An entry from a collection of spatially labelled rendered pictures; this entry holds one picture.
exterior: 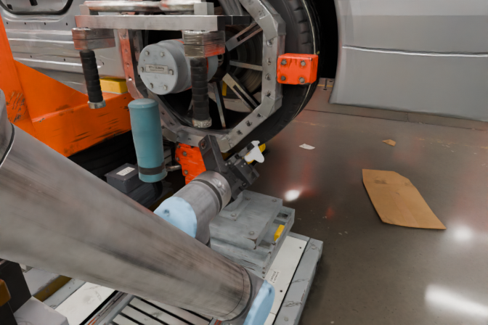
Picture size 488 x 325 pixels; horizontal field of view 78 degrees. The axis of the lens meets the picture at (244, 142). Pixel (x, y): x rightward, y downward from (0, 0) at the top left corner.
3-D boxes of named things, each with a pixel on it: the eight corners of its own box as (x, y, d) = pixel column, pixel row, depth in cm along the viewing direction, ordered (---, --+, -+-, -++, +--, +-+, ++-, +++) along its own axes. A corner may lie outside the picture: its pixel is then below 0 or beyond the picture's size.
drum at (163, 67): (222, 84, 94) (221, 37, 89) (180, 101, 77) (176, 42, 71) (185, 80, 100) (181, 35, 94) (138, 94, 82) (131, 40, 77)
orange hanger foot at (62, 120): (155, 120, 142) (145, 43, 128) (45, 167, 99) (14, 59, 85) (128, 116, 149) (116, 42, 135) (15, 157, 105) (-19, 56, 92)
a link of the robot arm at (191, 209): (149, 248, 58) (141, 204, 54) (188, 212, 68) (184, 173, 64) (189, 264, 54) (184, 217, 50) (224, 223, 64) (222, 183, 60)
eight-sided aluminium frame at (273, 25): (279, 155, 94) (290, -49, 73) (272, 164, 88) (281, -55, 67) (146, 128, 116) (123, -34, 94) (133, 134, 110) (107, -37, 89)
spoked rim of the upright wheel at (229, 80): (267, 138, 123) (330, 14, 97) (242, 160, 103) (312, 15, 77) (171, 78, 133) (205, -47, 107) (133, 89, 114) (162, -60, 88)
